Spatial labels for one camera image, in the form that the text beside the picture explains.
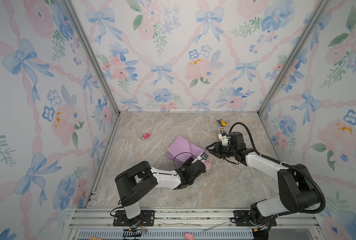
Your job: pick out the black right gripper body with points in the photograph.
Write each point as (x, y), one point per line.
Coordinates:
(228, 152)

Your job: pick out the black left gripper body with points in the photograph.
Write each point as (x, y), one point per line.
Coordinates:
(186, 167)

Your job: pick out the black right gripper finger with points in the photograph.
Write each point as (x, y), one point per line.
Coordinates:
(216, 145)
(218, 152)

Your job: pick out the pink purple wrapping paper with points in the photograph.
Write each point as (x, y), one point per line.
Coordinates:
(181, 151)

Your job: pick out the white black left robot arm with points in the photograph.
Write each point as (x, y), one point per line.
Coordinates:
(136, 182)

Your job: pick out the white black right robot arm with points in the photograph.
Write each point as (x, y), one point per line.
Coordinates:
(298, 192)

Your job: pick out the grey tape dispenser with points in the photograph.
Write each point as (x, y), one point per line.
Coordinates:
(222, 131)

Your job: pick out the yellow purple toy figure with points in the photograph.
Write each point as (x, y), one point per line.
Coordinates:
(222, 122)

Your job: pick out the red pink toy figure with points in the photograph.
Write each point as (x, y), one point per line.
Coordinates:
(146, 135)

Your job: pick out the pink object front edge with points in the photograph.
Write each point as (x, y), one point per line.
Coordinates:
(189, 236)

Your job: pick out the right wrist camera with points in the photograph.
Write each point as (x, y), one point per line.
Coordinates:
(232, 139)

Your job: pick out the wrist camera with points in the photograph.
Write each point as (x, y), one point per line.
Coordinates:
(232, 139)
(202, 158)

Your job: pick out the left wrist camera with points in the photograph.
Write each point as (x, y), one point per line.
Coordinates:
(202, 158)

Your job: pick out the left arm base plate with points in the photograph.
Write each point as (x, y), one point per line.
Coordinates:
(145, 219)

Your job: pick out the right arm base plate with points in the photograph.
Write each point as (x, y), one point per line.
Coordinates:
(241, 217)

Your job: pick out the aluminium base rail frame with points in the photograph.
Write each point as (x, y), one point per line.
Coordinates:
(292, 227)

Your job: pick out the aluminium corner post right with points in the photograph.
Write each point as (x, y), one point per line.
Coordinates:
(314, 19)

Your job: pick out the aluminium corner post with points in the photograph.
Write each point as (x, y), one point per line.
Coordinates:
(314, 19)
(81, 34)

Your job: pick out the grey slotted cable duct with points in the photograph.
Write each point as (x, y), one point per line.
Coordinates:
(166, 234)

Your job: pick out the aluminium corner post left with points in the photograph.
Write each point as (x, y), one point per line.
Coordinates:
(81, 34)

